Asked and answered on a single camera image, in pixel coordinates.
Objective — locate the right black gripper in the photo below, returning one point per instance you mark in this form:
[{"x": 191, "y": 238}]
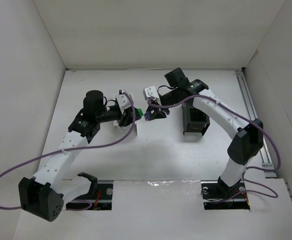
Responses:
[{"x": 156, "y": 107}]

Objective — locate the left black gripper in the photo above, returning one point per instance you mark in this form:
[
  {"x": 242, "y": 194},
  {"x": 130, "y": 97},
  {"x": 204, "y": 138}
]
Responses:
[{"x": 125, "y": 119}]

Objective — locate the black two-cell container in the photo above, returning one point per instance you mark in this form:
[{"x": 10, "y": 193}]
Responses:
[{"x": 194, "y": 120}]

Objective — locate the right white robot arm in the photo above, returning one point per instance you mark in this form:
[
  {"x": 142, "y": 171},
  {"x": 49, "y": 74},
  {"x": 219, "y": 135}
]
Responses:
[{"x": 246, "y": 136}]

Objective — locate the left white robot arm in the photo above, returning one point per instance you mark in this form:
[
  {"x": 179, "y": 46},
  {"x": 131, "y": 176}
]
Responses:
[{"x": 45, "y": 194}]

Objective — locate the white foam front board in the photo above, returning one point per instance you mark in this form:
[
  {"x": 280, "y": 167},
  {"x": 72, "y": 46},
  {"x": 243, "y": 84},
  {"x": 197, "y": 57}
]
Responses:
[{"x": 166, "y": 210}]

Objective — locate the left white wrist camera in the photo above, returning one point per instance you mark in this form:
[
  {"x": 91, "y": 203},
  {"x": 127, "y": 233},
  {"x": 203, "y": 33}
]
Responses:
[{"x": 122, "y": 100}]

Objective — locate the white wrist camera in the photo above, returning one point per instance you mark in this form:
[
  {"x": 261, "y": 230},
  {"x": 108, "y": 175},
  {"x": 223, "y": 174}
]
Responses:
[
  {"x": 122, "y": 100},
  {"x": 151, "y": 93}
]

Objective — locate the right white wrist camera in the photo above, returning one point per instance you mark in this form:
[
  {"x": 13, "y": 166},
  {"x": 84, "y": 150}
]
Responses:
[{"x": 151, "y": 93}]

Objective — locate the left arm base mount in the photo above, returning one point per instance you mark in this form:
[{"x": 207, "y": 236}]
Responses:
[{"x": 101, "y": 200}]

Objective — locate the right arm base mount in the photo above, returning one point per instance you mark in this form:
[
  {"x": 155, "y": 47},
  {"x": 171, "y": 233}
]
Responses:
[{"x": 215, "y": 199}]

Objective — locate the aluminium rail right side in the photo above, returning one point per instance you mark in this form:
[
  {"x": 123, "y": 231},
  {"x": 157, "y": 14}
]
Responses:
[{"x": 266, "y": 161}]

